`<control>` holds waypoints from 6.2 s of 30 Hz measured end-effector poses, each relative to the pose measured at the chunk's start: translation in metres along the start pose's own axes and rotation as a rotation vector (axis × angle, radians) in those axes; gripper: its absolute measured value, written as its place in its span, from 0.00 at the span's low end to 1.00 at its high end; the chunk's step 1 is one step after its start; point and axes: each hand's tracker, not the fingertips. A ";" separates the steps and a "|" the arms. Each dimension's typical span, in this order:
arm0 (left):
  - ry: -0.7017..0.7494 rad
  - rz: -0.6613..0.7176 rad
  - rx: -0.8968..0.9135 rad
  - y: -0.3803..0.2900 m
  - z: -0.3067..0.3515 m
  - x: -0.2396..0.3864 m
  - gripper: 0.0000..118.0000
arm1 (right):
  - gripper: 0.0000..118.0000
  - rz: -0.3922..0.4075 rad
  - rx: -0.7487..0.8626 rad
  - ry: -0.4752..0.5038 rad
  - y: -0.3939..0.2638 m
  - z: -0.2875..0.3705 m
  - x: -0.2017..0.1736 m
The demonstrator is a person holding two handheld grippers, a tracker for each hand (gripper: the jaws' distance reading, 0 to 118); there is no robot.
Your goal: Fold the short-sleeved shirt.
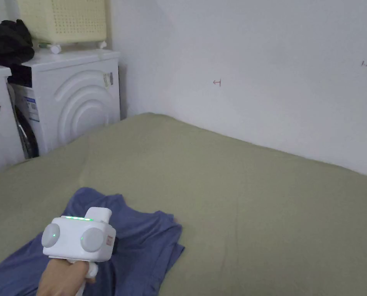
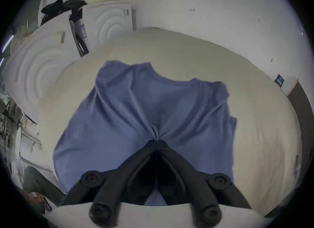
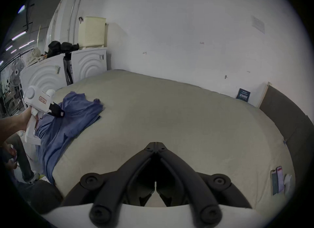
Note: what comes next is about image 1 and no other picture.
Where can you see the dark blue shirt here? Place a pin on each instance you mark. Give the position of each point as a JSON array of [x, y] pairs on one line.
[[143, 246]]

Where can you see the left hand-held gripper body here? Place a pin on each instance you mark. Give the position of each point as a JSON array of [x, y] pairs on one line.
[[75, 237]]

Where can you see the bed with pale green sheet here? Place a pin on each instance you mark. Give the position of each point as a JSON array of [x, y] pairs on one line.
[[239, 191]]

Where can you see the white washing machine with basket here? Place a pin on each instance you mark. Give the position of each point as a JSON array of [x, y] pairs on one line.
[[75, 101]]

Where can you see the person's left hand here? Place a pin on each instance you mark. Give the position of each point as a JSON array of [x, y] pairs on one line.
[[59, 280]]

